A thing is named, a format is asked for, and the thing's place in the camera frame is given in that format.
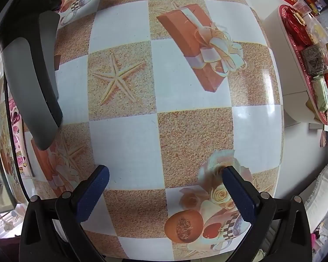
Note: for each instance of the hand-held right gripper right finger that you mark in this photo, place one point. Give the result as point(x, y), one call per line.
point(240, 196)

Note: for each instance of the gold wrapped candy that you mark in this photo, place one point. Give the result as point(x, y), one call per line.
point(299, 17)

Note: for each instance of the yellow snack bag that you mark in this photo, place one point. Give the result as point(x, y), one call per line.
point(318, 30)

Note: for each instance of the white side table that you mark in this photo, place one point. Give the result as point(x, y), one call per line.
point(278, 46)

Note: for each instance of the white cushion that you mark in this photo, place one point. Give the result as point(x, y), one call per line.
point(324, 196)

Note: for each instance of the green snack packet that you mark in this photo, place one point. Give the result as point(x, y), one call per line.
point(320, 92)

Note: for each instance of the checkered printed tablecloth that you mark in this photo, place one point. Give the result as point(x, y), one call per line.
point(125, 142)

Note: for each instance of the green-rimmed storage box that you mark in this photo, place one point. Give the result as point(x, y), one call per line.
point(4, 152)

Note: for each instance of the red oval tray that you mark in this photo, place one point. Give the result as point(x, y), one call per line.
point(298, 30)

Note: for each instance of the pink printed snack packet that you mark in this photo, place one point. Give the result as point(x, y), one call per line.
point(20, 147)

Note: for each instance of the brown square snack packet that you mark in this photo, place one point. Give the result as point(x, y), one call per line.
point(315, 60)

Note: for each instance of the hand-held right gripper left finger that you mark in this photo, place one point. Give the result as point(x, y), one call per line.
point(94, 193)

